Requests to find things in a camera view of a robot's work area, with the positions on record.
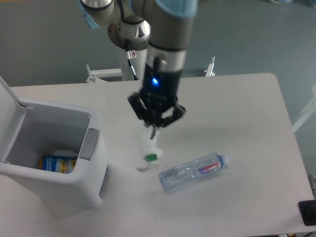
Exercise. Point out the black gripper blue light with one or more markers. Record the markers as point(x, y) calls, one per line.
point(159, 96)

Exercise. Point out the white paper wrapper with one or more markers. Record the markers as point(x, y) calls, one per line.
point(149, 150)

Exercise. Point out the clear plastic water bottle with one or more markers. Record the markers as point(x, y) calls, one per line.
point(196, 170)

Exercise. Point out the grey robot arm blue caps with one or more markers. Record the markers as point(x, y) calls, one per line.
point(162, 28)

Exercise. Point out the white plastic trash can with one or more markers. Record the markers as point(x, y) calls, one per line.
point(31, 128)

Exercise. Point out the blue snack package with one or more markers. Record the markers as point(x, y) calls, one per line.
point(59, 164)

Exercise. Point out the black device at table edge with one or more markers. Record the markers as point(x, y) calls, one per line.
point(308, 212)

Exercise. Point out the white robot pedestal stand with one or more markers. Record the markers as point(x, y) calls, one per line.
point(133, 66)

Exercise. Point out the white frame leg at right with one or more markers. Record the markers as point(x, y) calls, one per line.
point(306, 112)

